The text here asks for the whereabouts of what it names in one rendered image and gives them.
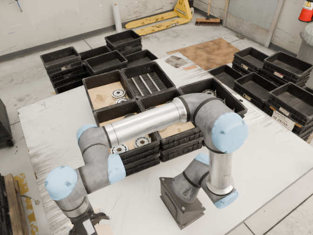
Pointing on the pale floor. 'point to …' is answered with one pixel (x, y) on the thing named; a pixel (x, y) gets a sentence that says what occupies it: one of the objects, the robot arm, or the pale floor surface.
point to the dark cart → (4, 125)
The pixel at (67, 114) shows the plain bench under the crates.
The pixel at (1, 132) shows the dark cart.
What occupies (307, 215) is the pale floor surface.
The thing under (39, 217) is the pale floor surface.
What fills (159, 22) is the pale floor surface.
